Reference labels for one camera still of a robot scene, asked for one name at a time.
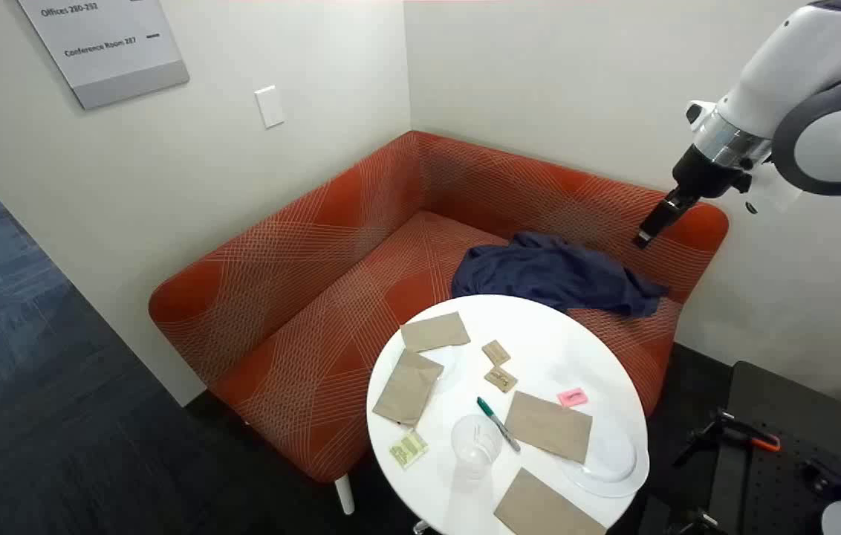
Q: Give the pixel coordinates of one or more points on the black cart top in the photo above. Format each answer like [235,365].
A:
[740,488]

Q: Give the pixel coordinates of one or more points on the yellow sweetener packet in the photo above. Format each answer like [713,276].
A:
[407,450]

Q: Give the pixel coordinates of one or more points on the clear plastic cup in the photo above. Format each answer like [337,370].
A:
[472,450]

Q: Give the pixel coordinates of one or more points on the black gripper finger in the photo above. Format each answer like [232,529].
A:
[671,206]

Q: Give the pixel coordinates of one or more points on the orange fabric sofa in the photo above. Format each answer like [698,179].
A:
[285,319]

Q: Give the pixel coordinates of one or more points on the brown paper bag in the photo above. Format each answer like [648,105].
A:
[407,390]
[535,508]
[547,425]
[444,329]

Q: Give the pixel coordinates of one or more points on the brown paper bag bottom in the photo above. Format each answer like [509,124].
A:
[535,508]

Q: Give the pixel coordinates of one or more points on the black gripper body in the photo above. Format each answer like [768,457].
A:
[703,179]

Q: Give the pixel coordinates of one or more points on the brown paper bag upper left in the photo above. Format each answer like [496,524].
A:
[444,329]

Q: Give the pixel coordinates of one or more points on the pink sweetener packet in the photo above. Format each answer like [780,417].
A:
[570,395]

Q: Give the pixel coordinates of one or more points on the brown sugar packet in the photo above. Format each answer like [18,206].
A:
[495,352]
[501,379]

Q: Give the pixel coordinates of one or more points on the black orange clamp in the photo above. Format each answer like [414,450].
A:
[725,428]

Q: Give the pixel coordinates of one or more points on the clear plastic dome lid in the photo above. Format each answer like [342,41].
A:
[612,450]

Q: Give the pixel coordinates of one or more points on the brown paper bag centre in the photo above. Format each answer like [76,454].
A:
[547,425]

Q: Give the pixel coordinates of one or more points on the green capped grey marker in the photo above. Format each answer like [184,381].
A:
[501,425]

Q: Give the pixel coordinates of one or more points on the grey wall sign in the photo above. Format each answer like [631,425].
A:
[107,47]

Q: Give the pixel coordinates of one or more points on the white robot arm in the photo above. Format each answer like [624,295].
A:
[784,111]

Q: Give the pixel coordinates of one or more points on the dark blue cloth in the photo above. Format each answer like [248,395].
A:
[560,274]

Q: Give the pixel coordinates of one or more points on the round white table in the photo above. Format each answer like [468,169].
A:
[429,488]

